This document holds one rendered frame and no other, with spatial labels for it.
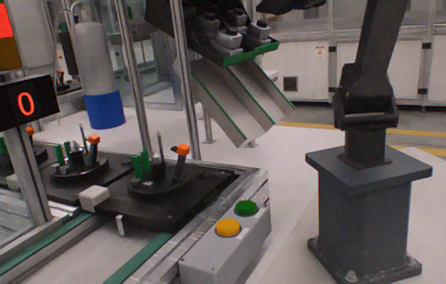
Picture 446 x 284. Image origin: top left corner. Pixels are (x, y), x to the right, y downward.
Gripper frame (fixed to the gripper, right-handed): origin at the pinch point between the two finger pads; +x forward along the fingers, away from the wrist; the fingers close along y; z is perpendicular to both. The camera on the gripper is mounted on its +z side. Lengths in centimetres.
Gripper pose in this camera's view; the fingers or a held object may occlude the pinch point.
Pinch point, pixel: (278, 2)
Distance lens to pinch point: 87.5
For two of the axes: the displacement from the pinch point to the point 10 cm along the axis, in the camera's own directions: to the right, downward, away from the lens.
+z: -2.9, -9.4, -2.1
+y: -6.4, 3.5, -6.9
